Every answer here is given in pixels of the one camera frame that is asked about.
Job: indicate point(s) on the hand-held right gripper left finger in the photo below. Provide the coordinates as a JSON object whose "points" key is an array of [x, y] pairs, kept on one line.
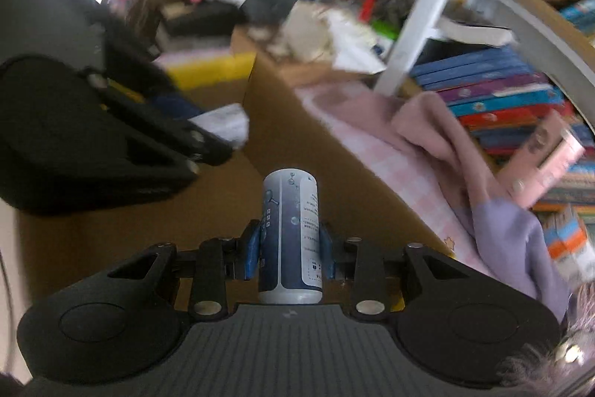
{"points": [[251, 249]]}

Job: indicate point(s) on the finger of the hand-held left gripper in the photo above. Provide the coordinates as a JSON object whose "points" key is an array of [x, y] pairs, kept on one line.
{"points": [[186, 134]]}

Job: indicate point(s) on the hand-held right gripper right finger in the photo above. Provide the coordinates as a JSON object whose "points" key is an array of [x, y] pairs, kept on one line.
{"points": [[326, 250]]}

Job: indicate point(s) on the white packet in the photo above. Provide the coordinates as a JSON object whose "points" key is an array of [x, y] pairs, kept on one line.
{"points": [[225, 125]]}

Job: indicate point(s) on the dark tube white cap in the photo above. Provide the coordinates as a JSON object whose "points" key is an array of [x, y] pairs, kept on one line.
{"points": [[288, 229]]}

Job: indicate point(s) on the cardboard box with yellow flaps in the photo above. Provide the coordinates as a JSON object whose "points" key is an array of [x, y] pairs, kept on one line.
{"points": [[307, 146]]}

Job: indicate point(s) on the pink checked desk mat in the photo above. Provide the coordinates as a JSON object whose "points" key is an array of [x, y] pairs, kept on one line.
{"points": [[372, 155]]}

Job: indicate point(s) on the dark grey cloth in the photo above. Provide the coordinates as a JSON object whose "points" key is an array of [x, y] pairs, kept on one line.
{"points": [[272, 4]]}

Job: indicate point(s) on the pink and purple scarf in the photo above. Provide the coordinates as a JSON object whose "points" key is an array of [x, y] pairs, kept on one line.
{"points": [[502, 234]]}

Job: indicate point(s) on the row of colourful books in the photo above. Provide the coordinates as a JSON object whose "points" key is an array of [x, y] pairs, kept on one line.
{"points": [[492, 99]]}

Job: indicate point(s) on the pink cylinder humidifier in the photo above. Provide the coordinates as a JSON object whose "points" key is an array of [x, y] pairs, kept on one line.
{"points": [[544, 160]]}

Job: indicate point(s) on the orange white small box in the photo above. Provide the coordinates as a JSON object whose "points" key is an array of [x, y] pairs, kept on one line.
{"points": [[565, 229], [581, 266]]}

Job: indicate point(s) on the fuzzy lilac clothing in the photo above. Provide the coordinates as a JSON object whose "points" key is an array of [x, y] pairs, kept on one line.
{"points": [[553, 355]]}

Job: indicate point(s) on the thick white paged book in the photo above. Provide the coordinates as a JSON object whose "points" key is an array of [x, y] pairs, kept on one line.
{"points": [[474, 32]]}

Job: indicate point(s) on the white frame bookshelf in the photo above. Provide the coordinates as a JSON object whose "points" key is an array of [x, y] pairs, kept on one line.
{"points": [[427, 1]]}

